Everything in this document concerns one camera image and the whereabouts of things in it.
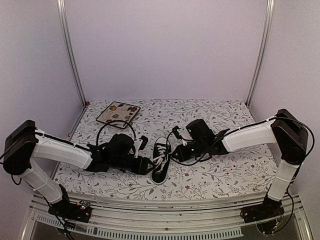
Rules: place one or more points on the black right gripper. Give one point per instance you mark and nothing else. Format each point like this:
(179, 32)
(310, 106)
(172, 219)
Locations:
(183, 157)

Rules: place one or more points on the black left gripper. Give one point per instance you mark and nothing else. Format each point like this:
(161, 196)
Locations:
(141, 167)

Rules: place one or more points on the black canvas sneaker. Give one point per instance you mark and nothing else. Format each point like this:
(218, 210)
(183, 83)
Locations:
(160, 178)

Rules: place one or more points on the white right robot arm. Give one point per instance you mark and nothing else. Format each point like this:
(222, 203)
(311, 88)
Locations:
(283, 129)

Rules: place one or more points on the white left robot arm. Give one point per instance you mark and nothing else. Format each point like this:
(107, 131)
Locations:
(28, 142)

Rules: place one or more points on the floral patterned table mat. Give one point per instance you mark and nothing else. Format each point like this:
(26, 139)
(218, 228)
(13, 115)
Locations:
(248, 171)

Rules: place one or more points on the square floral ceramic plate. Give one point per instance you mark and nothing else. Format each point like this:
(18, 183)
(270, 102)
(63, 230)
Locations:
(118, 111)

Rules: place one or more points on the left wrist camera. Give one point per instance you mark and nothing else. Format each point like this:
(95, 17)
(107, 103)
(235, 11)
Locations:
(139, 144)

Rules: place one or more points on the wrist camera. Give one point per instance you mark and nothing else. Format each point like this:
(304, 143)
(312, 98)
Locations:
(139, 144)
(182, 134)

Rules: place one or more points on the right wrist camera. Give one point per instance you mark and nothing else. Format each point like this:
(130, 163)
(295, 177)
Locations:
(182, 134)

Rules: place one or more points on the aluminium front rail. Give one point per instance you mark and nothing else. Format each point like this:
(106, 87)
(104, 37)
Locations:
(205, 219)

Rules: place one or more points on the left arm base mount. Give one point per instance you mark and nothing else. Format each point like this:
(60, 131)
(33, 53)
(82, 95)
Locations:
(80, 211)

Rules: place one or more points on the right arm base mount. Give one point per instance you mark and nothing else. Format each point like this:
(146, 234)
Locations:
(263, 211)

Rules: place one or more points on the left aluminium frame post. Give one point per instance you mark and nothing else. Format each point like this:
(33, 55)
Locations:
(61, 7)

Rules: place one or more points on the aluminium frame post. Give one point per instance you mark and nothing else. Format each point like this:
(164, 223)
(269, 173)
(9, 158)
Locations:
(261, 53)
(61, 7)

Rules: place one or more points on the right aluminium frame post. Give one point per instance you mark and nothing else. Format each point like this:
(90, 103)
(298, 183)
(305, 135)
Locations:
(261, 53)

